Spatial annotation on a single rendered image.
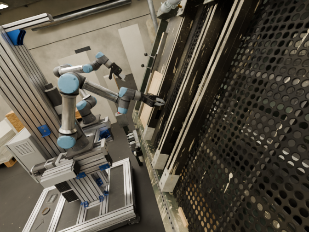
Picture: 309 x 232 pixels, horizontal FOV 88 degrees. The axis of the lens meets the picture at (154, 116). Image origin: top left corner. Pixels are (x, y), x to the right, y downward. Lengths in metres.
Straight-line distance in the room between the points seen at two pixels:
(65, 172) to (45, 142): 0.39
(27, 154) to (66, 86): 0.87
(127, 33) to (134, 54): 0.58
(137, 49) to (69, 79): 4.27
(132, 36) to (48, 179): 4.46
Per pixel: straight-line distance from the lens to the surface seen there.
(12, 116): 3.12
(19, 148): 1.81
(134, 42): 5.27
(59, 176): 1.53
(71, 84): 1.14
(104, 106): 4.03
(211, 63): 0.80
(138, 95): 1.19
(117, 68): 1.69
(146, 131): 1.40
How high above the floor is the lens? 1.71
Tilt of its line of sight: 27 degrees down
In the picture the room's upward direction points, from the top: 17 degrees counter-clockwise
